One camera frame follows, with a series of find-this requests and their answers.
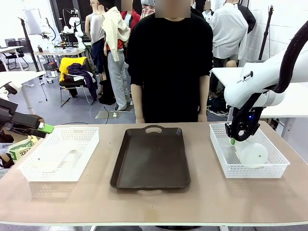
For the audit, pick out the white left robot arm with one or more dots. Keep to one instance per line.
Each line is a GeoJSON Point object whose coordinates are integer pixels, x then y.
{"type": "Point", "coordinates": [9, 87]}

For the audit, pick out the red and black toolbox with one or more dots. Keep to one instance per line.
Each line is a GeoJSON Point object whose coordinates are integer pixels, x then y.
{"type": "Point", "coordinates": [51, 65]}

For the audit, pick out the white side table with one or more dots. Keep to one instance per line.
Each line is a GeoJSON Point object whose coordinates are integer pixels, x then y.
{"type": "Point", "coordinates": [16, 78]}

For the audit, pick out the person's right hand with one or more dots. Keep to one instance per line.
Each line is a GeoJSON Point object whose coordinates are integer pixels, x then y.
{"type": "Point", "coordinates": [140, 119]}

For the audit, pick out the brown cardboard box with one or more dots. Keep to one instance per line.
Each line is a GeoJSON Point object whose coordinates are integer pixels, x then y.
{"type": "Point", "coordinates": [38, 119]}

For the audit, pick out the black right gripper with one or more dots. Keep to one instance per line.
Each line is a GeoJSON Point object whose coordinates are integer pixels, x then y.
{"type": "Point", "coordinates": [250, 128]}

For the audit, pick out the black office chair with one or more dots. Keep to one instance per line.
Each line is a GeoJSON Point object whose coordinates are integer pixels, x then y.
{"type": "Point", "coordinates": [14, 54]}

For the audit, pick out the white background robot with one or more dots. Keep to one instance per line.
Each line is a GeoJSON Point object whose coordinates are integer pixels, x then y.
{"type": "Point", "coordinates": [73, 26]}

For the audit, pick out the black hanging jacket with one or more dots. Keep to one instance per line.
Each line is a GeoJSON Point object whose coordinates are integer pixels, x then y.
{"type": "Point", "coordinates": [249, 16]}

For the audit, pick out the cluttered background desk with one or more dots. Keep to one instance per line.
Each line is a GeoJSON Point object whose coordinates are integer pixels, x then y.
{"type": "Point", "coordinates": [62, 51]}

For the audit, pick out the black tripod stand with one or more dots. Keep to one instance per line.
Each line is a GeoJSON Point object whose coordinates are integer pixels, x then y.
{"type": "Point", "coordinates": [265, 33]}

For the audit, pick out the yellow garment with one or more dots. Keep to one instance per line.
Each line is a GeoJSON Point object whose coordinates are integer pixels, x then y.
{"type": "Point", "coordinates": [65, 63]}

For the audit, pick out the mannequin with red garment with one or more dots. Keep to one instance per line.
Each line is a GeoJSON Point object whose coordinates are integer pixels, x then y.
{"type": "Point", "coordinates": [133, 18]}

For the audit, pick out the grey metal floor plate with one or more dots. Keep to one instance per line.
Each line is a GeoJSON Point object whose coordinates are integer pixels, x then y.
{"type": "Point", "coordinates": [106, 115]}

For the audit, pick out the dark purple garment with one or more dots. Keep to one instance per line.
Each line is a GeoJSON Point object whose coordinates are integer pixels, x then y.
{"type": "Point", "coordinates": [89, 79]}

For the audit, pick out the person's left forearm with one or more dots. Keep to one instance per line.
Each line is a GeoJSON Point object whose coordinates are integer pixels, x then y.
{"type": "Point", "coordinates": [204, 93]}

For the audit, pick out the white perforated plastic basket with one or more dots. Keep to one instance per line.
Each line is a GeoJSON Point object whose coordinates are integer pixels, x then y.
{"type": "Point", "coordinates": [60, 154]}
{"type": "Point", "coordinates": [250, 151]}

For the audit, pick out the mannequin with cream jacket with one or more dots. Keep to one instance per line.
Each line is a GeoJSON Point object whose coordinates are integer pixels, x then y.
{"type": "Point", "coordinates": [115, 36]}

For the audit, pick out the mannequin with white tank top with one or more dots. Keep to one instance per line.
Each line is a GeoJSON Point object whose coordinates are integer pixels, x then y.
{"type": "Point", "coordinates": [95, 29]}

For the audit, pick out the translucent plastic conical flask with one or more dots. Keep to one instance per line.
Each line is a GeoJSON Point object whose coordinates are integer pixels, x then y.
{"type": "Point", "coordinates": [69, 157]}
{"type": "Point", "coordinates": [252, 155]}

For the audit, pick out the green printed cardboard box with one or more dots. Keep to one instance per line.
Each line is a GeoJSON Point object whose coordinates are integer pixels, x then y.
{"type": "Point", "coordinates": [20, 150]}

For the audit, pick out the black metal chair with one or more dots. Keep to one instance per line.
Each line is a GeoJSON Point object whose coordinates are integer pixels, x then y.
{"type": "Point", "coordinates": [72, 84]}

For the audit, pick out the black light stand pole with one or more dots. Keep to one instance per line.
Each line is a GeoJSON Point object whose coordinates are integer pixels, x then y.
{"type": "Point", "coordinates": [29, 43]}

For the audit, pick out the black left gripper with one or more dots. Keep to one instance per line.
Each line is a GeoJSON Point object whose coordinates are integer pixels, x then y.
{"type": "Point", "coordinates": [14, 118]}

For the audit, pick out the dark brown serving tray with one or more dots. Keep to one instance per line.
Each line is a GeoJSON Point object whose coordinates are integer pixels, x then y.
{"type": "Point", "coordinates": [150, 158]}

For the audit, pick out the white reflector panel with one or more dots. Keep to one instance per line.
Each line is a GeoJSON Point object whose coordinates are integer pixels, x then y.
{"type": "Point", "coordinates": [32, 21]}

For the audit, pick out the person's right forearm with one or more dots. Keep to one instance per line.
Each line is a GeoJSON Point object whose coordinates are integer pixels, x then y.
{"type": "Point", "coordinates": [137, 101]}

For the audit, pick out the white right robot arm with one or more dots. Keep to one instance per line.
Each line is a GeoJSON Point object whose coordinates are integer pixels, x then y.
{"type": "Point", "coordinates": [255, 79]}

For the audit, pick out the person's left hand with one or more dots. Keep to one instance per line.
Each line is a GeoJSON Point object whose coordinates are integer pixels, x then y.
{"type": "Point", "coordinates": [202, 118]}

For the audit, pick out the person in black sweater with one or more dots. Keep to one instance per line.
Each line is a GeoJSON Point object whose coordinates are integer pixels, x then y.
{"type": "Point", "coordinates": [168, 62]}

